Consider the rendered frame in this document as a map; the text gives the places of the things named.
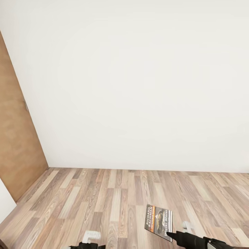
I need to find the hardback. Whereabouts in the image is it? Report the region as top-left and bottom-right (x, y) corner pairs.
(144, 204), (173, 242)

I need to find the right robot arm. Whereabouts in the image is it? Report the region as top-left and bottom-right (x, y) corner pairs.
(166, 221), (235, 249)

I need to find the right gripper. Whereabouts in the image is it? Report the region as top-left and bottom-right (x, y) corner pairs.
(166, 231), (196, 249)

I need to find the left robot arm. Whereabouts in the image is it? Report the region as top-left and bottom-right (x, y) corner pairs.
(61, 230), (105, 249)

